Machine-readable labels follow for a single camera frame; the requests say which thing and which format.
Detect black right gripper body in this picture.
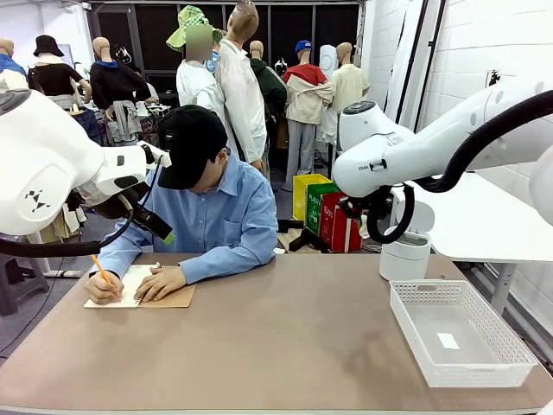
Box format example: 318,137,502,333
362,188,392,224

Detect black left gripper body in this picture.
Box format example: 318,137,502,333
131,209,174,242

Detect spiral notebook kraft cover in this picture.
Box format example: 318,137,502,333
84,264,198,310

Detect yellow pencil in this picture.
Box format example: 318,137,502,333
90,253,122,299

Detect person's right forearm blue sleeve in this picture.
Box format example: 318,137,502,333
89,235,152,282

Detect person's left forearm blue sleeve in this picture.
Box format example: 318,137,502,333
179,241,277,285

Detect person's left hand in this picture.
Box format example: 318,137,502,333
133,265,189,303

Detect person's right hand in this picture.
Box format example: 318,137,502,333
85,272,124,306

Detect red recycling bag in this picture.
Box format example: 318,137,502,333
318,192,364,253

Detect green recycling bag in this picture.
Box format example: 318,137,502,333
305,182,342,237

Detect black stand base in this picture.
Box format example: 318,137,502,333
278,219,329,254

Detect yellow recycling bag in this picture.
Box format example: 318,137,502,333
292,173,333,222

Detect person's body blue shirt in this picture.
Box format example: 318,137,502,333
89,149,279,285

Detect white lidded trash can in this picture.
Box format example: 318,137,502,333
378,201,435,282

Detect black baseball cap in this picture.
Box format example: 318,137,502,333
157,105,229,190

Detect beige cloth bundle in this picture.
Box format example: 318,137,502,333
25,205,90,244

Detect white desk leg base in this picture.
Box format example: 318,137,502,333
28,233,83,278

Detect mannequin cream shirt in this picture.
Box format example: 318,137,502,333
330,41,372,139

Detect large white side table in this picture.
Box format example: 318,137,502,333
391,171,553,316

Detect mannequin blue cap red jacket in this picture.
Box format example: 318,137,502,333
283,40,336,193

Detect background person white shirt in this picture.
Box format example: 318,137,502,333
131,65,160,105

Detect grey plastic stool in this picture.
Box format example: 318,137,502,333
0,254,51,316

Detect mannequin black hoodie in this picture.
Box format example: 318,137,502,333
89,36,152,146

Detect figure green hat white shirt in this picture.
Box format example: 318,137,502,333
166,4,228,113

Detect mannequin dark green hoodie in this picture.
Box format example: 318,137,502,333
249,40,289,131

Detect white oval panel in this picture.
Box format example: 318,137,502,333
319,44,340,81

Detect tall mannequin white shirt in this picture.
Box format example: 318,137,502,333
214,0,269,169

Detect black tripod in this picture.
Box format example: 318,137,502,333
486,68,515,87

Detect mannequin black bucket hat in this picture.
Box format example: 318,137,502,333
28,34,92,109

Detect white perforated plastic basket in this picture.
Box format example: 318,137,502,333
389,279,539,389

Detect mannequin blue white shirt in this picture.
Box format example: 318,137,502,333
0,37,29,92

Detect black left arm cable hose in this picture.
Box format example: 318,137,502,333
0,155,164,259

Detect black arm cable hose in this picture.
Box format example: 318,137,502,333
0,155,164,259
366,89,553,246

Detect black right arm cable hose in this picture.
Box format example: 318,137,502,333
366,89,553,246

